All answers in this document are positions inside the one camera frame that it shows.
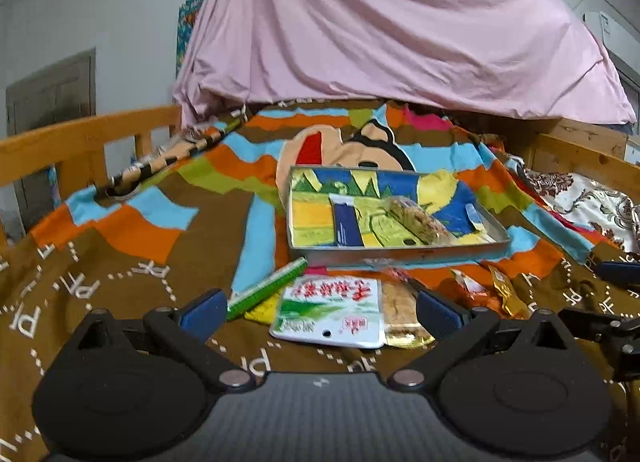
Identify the pink bed sheet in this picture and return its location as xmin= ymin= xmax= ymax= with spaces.
xmin=172 ymin=0 xmax=638 ymax=125

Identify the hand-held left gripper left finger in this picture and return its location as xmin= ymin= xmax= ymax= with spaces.
xmin=60 ymin=288 xmax=257 ymax=393

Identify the colourful patterned hanging cloth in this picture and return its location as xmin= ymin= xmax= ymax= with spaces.
xmin=176 ymin=0 xmax=206 ymax=79

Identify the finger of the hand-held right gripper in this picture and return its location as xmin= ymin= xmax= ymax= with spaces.
xmin=557 ymin=306 xmax=640 ymax=384
xmin=595 ymin=259 xmax=640 ymax=289

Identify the yellow snack packet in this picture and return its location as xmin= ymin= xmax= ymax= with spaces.
xmin=244 ymin=287 xmax=286 ymax=325

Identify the gold wrapped candy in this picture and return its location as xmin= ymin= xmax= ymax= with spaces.
xmin=487 ymin=264 xmax=531 ymax=320

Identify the white air conditioner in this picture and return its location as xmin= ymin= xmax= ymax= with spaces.
xmin=582 ymin=11 xmax=640 ymax=48

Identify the white green vegetable snack packet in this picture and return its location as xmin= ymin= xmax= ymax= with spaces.
xmin=269 ymin=276 xmax=387 ymax=350

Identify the red orange snack packet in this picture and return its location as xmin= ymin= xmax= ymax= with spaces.
xmin=447 ymin=267 xmax=493 ymax=313

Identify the dark blue snack packet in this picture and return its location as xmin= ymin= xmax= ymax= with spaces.
xmin=330 ymin=194 xmax=366 ymax=247

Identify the clear wrapped noodle cake packet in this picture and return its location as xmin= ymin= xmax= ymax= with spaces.
xmin=387 ymin=196 xmax=451 ymax=245

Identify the colourful cartoon printed blanket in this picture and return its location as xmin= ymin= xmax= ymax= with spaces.
xmin=0 ymin=97 xmax=640 ymax=462

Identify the small blue white packet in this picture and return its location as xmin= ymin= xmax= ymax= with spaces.
xmin=464 ymin=203 xmax=487 ymax=233

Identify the orange black checkered cloth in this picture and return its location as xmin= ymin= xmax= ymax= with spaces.
xmin=107 ymin=114 xmax=248 ymax=198

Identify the green striped long packet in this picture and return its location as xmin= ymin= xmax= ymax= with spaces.
xmin=226 ymin=257 xmax=308 ymax=321

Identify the floral patterned cloth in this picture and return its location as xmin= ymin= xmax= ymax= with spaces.
xmin=505 ymin=152 xmax=640 ymax=255

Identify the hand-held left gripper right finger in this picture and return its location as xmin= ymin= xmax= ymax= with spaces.
xmin=390 ymin=288 xmax=582 ymax=393

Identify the grey door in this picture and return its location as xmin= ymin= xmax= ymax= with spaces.
xmin=5 ymin=48 xmax=97 ymax=238

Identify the clear brown cake packet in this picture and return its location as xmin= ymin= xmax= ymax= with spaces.
xmin=377 ymin=269 xmax=436 ymax=349

